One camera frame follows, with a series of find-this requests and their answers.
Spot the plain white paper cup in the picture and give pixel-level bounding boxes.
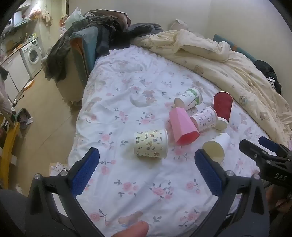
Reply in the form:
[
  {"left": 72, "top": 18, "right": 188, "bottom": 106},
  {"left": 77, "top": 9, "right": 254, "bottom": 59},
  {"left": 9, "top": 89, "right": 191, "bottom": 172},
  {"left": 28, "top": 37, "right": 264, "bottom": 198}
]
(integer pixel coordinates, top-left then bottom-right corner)
[{"left": 203, "top": 132, "right": 231, "bottom": 164}]

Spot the red paper cup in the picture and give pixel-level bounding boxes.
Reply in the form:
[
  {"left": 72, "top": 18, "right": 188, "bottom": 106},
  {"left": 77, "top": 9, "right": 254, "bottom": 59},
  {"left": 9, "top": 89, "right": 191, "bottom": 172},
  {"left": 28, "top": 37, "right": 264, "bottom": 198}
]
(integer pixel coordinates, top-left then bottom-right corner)
[{"left": 213, "top": 91, "right": 233, "bottom": 130}]

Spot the teal cloth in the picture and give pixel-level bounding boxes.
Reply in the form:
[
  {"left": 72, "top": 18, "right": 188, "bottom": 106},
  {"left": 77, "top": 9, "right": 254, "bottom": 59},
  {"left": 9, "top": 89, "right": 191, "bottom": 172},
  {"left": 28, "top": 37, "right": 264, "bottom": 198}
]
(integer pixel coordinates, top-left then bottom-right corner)
[{"left": 75, "top": 27, "right": 101, "bottom": 69}]

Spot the pile of dark clothes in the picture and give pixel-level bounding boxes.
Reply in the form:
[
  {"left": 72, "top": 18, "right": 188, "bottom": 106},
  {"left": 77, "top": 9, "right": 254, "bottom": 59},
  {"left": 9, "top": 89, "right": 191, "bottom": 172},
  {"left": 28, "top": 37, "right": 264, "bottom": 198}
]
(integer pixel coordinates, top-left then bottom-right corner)
[{"left": 44, "top": 18, "right": 114, "bottom": 82}]

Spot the yellow cartoon print paper cup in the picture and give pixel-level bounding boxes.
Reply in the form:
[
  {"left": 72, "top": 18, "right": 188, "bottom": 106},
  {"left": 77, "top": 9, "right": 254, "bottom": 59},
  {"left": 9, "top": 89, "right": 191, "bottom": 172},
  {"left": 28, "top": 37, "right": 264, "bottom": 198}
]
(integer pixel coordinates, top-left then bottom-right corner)
[{"left": 134, "top": 129, "right": 168, "bottom": 159}]

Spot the white floral bed sheet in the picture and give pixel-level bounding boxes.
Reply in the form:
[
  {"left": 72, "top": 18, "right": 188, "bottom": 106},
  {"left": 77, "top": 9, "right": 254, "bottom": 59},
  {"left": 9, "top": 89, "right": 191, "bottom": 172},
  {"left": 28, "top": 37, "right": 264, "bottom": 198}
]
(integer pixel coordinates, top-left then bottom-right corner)
[{"left": 49, "top": 44, "right": 288, "bottom": 237}]

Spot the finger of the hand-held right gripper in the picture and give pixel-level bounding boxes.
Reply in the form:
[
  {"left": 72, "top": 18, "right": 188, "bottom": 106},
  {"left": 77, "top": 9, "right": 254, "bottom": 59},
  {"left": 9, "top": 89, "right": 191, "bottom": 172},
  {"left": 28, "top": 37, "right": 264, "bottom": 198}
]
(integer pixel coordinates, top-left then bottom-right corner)
[
  {"left": 239, "top": 139, "right": 277, "bottom": 165},
  {"left": 258, "top": 136, "right": 292, "bottom": 158}
]

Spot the white cartoon face paper cup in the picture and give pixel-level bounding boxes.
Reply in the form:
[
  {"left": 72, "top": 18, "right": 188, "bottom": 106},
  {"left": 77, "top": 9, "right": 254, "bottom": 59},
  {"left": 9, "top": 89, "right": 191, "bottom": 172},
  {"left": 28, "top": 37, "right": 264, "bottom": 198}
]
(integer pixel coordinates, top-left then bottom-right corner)
[{"left": 190, "top": 106, "right": 218, "bottom": 132}]

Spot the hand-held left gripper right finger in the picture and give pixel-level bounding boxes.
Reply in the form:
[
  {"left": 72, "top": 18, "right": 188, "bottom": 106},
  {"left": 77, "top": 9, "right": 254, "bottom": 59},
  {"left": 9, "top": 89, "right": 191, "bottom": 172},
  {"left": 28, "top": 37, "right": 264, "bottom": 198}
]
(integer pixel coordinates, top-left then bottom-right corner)
[{"left": 189, "top": 149, "right": 271, "bottom": 237}]

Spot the white green print paper cup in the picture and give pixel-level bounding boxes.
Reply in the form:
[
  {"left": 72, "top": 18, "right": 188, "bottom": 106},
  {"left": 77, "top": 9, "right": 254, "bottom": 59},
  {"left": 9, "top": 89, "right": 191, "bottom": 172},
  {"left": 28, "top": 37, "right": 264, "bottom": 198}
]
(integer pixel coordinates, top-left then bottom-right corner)
[{"left": 174, "top": 88, "right": 203, "bottom": 111}]

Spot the orange cloth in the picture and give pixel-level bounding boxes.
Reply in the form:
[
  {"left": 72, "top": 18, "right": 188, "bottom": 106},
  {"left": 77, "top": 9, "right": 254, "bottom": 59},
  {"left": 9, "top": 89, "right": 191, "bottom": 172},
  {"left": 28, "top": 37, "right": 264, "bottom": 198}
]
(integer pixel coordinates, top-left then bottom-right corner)
[{"left": 70, "top": 38, "right": 88, "bottom": 77}]

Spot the white pillow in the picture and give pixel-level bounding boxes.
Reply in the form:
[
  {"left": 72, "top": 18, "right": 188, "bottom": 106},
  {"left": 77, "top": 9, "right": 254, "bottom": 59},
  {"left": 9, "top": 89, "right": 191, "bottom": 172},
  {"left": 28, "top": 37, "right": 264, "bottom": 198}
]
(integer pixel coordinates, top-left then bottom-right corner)
[{"left": 170, "top": 19, "right": 190, "bottom": 31}]

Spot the green trash bin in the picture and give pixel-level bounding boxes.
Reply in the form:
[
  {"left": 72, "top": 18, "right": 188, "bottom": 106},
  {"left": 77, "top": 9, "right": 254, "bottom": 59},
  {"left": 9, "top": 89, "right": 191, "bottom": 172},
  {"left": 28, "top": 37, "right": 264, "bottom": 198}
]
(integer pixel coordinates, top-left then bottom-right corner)
[{"left": 13, "top": 108, "right": 33, "bottom": 130}]

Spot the white washing machine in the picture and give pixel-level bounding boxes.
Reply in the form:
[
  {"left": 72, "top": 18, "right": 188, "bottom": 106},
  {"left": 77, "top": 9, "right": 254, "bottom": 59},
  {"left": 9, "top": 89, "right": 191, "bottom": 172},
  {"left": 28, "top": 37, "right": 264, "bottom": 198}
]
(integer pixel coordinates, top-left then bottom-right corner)
[{"left": 19, "top": 38, "right": 44, "bottom": 78}]

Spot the pale green plastic bag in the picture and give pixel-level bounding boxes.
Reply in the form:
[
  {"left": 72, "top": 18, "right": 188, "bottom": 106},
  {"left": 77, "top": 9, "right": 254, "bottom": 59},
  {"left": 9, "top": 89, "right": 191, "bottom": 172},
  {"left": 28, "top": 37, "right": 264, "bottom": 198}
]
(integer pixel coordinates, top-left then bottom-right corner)
[{"left": 65, "top": 7, "right": 85, "bottom": 30}]

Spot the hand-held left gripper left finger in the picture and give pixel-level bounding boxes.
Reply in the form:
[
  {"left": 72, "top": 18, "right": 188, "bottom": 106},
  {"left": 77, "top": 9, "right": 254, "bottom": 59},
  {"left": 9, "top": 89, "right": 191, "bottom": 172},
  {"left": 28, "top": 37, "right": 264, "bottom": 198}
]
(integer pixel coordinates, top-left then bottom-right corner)
[{"left": 25, "top": 147, "right": 105, "bottom": 237}]

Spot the dark grey cloth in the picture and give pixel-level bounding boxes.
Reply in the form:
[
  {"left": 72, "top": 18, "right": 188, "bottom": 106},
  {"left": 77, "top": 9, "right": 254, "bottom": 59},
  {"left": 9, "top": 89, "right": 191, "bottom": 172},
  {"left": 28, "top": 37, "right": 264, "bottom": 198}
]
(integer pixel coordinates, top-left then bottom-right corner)
[{"left": 0, "top": 189, "right": 29, "bottom": 237}]

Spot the person's right hand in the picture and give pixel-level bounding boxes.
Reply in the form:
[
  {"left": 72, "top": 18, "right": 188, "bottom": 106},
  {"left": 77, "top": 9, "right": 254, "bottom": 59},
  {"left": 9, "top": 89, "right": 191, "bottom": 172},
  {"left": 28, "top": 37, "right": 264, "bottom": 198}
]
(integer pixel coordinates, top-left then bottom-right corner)
[{"left": 266, "top": 183, "right": 292, "bottom": 209}]

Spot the brown garment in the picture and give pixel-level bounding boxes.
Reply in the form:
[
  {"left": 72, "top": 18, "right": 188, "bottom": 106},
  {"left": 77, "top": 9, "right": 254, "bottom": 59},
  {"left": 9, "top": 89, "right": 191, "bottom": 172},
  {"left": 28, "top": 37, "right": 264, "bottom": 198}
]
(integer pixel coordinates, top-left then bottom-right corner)
[{"left": 85, "top": 9, "right": 132, "bottom": 31}]

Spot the cream bear print quilt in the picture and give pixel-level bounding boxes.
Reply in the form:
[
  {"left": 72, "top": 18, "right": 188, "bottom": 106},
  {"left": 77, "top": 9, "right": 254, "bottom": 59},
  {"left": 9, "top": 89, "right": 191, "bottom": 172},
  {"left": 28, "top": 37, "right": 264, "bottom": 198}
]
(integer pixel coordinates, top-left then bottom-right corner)
[{"left": 131, "top": 28, "right": 292, "bottom": 149}]

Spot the black garment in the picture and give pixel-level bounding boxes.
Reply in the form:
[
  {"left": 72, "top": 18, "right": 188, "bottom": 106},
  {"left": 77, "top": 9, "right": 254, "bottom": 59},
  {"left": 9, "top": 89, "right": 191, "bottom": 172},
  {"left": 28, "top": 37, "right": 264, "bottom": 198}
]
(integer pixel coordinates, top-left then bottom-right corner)
[{"left": 254, "top": 60, "right": 282, "bottom": 94}]

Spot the dark grey garment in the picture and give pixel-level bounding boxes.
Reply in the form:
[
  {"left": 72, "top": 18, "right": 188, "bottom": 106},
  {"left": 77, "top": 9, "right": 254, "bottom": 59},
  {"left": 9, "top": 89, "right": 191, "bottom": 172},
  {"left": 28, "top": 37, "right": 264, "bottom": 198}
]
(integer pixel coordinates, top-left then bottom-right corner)
[{"left": 126, "top": 23, "right": 164, "bottom": 38}]

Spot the pink cloth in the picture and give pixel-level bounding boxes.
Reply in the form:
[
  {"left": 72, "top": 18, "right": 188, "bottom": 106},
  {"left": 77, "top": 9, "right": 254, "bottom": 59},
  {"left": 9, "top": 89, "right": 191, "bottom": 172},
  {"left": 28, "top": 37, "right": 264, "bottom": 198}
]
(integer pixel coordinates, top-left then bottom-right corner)
[{"left": 0, "top": 79, "right": 12, "bottom": 115}]

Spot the pink faceted plastic cup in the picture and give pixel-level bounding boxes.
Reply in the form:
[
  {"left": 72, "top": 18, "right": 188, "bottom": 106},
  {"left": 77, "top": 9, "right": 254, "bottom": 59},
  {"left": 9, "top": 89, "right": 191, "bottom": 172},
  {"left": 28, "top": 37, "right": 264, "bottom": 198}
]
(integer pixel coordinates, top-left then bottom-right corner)
[{"left": 169, "top": 108, "right": 200, "bottom": 146}]

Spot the printed paper box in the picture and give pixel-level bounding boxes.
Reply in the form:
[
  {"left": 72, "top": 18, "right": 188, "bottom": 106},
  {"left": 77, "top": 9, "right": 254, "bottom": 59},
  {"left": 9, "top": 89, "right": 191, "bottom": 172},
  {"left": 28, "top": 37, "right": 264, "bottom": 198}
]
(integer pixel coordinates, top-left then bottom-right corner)
[{"left": 49, "top": 161, "right": 69, "bottom": 177}]

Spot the beige bed footboard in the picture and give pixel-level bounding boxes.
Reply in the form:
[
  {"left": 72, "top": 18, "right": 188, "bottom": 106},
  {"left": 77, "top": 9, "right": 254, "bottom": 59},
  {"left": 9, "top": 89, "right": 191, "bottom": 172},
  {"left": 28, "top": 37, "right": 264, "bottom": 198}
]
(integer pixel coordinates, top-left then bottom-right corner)
[{"left": 55, "top": 47, "right": 90, "bottom": 107}]

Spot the person's left hand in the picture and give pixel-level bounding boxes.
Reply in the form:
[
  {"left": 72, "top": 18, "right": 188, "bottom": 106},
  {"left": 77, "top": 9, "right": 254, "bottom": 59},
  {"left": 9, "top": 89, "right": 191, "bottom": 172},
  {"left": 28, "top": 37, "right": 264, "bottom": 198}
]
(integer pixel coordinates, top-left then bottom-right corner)
[{"left": 107, "top": 221, "right": 150, "bottom": 237}]

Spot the yellow stool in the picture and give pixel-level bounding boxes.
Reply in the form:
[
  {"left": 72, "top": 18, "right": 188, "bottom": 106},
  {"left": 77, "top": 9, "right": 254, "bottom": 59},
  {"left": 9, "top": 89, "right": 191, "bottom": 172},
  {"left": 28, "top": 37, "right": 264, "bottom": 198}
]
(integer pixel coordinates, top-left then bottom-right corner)
[{"left": 0, "top": 115, "right": 20, "bottom": 189}]

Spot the white kitchen cabinet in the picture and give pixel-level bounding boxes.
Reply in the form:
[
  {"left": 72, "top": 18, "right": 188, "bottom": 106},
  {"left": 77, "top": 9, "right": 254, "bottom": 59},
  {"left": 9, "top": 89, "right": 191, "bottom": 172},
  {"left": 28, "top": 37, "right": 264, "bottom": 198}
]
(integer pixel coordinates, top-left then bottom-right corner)
[{"left": 0, "top": 49, "right": 31, "bottom": 94}]

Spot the range hood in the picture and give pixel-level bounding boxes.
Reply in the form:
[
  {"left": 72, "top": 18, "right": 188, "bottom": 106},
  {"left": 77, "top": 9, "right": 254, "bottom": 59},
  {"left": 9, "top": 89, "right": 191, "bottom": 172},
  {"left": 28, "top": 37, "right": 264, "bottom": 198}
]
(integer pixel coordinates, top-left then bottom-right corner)
[{"left": 6, "top": 11, "right": 30, "bottom": 29}]

